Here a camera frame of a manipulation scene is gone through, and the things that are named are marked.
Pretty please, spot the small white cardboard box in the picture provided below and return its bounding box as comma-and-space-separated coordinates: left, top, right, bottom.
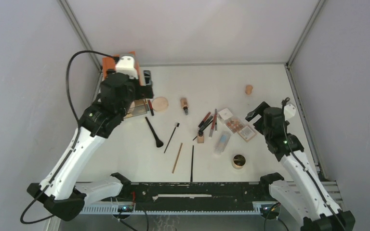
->
217, 108, 234, 124

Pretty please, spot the gold lid cream jar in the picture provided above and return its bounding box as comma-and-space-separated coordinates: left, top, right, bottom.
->
232, 154, 246, 169

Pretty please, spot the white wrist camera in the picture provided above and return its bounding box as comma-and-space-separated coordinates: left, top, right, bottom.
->
283, 103, 297, 120
115, 53, 139, 80

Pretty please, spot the orange yellow blue drawer box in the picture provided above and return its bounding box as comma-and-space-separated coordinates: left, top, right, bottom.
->
100, 51, 149, 118

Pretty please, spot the black powder brush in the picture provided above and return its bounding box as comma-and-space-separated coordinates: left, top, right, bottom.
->
145, 116, 164, 148

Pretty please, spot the houndstooth pattern makeup pen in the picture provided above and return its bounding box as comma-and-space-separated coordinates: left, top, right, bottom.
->
213, 108, 218, 131

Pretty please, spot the beige foundation tube black cap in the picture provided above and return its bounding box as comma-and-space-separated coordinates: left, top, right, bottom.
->
180, 98, 188, 115

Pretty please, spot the clear plastic tube blue label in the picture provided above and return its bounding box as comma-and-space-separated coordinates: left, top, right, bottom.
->
213, 131, 232, 155

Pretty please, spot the red lip gloss black cap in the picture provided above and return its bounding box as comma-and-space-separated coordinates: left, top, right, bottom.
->
147, 100, 154, 116

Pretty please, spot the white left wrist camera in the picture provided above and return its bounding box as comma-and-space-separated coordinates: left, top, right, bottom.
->
115, 53, 139, 80

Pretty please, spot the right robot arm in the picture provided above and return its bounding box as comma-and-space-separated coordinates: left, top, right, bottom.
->
245, 98, 356, 231

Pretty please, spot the aluminium frame rail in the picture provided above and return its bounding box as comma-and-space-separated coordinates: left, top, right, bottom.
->
57, 0, 104, 72

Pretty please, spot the peach blush compact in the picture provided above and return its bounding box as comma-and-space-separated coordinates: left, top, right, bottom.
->
237, 125, 257, 142

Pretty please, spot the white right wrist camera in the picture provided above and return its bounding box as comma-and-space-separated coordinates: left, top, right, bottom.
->
283, 103, 297, 120

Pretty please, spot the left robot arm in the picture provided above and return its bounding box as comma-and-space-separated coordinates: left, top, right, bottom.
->
27, 72, 154, 221

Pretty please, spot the clear eyeshadow palette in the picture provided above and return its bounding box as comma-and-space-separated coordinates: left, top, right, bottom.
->
225, 116, 245, 133

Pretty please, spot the square foundation bottle black cap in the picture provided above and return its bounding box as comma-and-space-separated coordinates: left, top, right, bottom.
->
197, 129, 205, 144

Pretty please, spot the dark green makeup pen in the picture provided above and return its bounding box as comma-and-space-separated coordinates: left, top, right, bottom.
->
203, 115, 213, 126

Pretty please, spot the long thin black brush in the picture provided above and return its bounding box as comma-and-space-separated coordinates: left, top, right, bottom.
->
190, 145, 195, 182

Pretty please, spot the red lipstick silver end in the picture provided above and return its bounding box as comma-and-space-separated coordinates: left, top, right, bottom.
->
209, 116, 214, 138

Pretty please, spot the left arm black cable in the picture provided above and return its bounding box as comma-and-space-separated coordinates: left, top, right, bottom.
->
20, 50, 120, 225

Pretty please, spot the small beige makeup sponge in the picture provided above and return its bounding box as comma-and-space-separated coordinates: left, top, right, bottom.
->
245, 85, 253, 95

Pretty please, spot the black eyebrow comb brush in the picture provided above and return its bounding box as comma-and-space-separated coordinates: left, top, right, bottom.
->
164, 122, 180, 154

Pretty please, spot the orange lip gloss black cap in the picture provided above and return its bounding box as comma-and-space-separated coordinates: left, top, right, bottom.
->
198, 112, 211, 128

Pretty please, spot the round beige powder puff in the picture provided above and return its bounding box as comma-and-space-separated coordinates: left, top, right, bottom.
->
151, 97, 169, 112

